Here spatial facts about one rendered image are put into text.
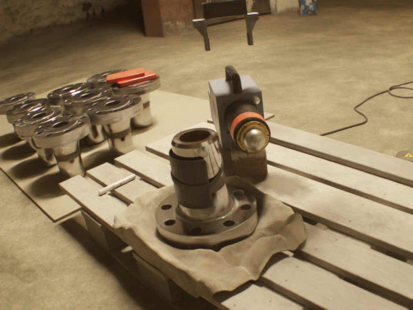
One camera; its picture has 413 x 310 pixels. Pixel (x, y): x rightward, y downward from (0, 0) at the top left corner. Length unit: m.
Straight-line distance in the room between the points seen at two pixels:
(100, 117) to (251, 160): 0.76
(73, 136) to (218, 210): 0.84
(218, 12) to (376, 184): 0.69
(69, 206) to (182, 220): 0.70
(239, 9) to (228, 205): 0.59
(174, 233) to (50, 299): 0.45
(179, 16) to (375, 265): 4.86
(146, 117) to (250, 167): 1.05
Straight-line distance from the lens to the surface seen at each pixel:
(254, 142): 1.16
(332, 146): 1.52
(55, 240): 1.57
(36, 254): 1.53
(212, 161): 1.06
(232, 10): 1.36
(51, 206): 1.78
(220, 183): 1.09
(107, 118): 1.88
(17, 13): 10.19
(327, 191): 1.29
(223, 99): 1.34
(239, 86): 1.34
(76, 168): 1.90
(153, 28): 5.62
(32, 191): 1.96
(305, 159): 1.48
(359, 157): 1.44
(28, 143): 2.41
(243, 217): 1.10
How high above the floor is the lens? 0.78
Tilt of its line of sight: 24 degrees down
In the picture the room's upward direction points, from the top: 7 degrees counter-clockwise
